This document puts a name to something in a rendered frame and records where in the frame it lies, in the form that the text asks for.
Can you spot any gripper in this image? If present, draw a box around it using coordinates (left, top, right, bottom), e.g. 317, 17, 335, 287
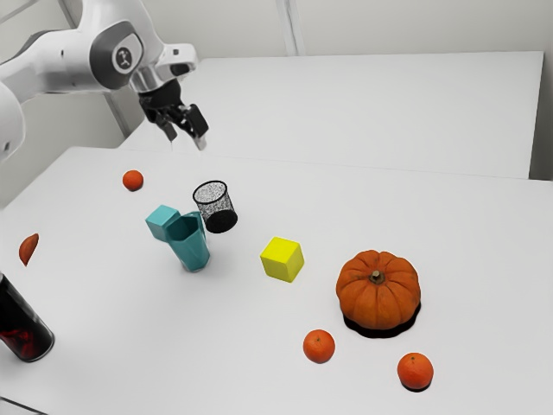
138, 80, 210, 151

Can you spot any teal faceted mug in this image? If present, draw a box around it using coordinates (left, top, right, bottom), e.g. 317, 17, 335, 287
144, 204, 212, 273

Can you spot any black mesh pen holder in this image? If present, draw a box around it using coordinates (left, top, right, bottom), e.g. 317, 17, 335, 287
192, 180, 239, 234

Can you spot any yellow cube block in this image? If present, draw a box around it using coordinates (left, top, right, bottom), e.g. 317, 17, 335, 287
259, 236, 306, 284

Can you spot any orange pumpkin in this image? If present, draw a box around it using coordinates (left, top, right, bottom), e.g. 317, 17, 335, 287
335, 249, 423, 332

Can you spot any dark red can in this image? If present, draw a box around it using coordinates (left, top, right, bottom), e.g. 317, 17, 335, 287
0, 271, 56, 363

